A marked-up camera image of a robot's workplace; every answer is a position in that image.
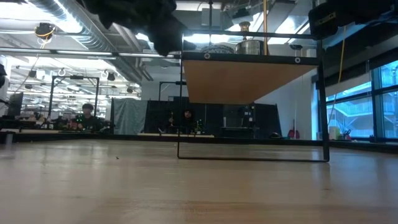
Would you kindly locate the wooden shelf riser black frame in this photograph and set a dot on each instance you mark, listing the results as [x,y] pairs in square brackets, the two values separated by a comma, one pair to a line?
[242,81]

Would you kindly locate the window with black frame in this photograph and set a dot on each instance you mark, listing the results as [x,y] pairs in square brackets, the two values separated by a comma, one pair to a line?
[374,102]

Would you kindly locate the black metal table frame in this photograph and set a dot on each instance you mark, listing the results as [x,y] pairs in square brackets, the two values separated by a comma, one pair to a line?
[93,137]

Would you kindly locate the long ceiling light bar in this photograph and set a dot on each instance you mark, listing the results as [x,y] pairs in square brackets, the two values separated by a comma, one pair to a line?
[87,53]

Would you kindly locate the gold candlestick holder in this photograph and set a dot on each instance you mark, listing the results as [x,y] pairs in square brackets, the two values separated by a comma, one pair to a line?
[244,26]
[265,31]

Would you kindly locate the white jar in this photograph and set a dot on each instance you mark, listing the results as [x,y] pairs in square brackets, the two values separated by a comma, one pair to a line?
[334,133]

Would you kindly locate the grey green curtain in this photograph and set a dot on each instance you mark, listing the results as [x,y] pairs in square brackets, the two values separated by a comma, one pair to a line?
[130,116]

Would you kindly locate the dark computer monitor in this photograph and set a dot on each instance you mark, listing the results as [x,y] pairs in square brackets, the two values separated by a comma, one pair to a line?
[15,104]

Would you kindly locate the black dome fixture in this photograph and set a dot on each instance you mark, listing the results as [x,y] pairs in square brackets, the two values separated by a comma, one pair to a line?
[296,47]

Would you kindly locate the silver ceiling duct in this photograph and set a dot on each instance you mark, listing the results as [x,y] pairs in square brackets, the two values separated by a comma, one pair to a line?
[93,34]

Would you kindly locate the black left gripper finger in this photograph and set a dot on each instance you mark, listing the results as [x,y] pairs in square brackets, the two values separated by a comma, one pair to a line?
[169,37]

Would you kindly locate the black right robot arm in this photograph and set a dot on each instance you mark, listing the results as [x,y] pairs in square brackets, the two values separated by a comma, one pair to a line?
[367,11]

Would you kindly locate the black partition wall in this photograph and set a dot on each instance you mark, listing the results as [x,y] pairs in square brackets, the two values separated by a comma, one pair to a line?
[264,121]

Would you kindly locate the person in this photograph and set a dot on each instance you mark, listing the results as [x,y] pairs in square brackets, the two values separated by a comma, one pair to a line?
[87,121]
[187,119]
[2,90]

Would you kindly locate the grey speckled round candle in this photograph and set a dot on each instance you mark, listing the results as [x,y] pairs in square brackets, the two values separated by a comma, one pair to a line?
[217,49]

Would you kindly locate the black gantry frame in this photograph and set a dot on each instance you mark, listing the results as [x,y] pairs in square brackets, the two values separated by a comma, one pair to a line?
[74,77]

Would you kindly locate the red broom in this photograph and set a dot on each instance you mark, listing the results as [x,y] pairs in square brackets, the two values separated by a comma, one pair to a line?
[293,133]

